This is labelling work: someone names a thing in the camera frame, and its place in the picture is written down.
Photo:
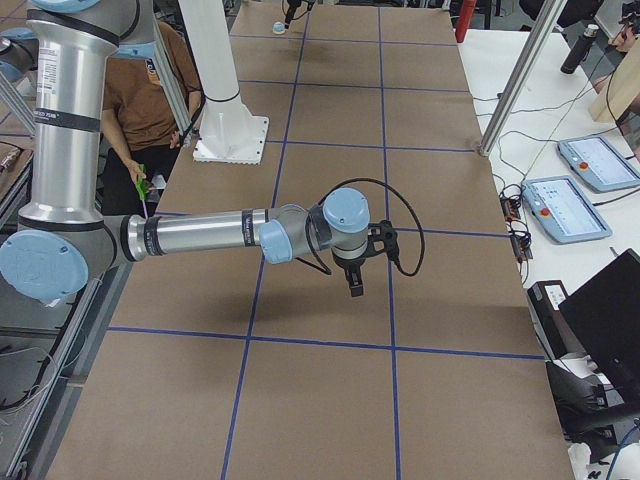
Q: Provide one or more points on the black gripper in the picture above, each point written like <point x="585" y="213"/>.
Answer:
<point x="349" y="266"/>

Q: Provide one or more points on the blue and white bell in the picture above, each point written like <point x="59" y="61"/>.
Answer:
<point x="278" y="28"/>

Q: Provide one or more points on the brown paper table cover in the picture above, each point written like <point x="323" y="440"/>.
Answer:
<point x="218" y="365"/>

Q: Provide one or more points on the black box device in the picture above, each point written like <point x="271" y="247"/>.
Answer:
<point x="556" y="337"/>

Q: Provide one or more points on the near teach pendant tablet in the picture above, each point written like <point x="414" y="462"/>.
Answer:
<point x="563" y="210"/>

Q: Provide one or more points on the teach pendant tablet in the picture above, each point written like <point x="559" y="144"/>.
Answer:
<point x="563" y="210"/>
<point x="598" y="164"/>

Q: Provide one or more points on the green handheld tool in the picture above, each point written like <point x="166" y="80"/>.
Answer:
<point x="143" y="187"/>

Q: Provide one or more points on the black laptop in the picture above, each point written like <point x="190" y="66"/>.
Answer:
<point x="604" y="316"/>

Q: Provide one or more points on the person in brown shirt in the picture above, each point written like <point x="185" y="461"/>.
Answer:
<point x="140" y="127"/>

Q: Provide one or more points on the far teach pendant tablet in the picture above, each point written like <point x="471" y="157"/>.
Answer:
<point x="598" y="164"/>

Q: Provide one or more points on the red bottle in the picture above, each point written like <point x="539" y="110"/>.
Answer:
<point x="466" y="13"/>

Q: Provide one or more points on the black water bottle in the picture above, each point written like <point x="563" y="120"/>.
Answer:
<point x="580" y="49"/>

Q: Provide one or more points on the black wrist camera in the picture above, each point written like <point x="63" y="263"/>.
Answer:
<point x="382" y="238"/>

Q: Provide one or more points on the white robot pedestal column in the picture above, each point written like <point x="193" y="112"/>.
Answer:
<point x="228" y="132"/>

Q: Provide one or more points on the aluminium frame post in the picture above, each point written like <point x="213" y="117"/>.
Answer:
<point x="546" y="20"/>

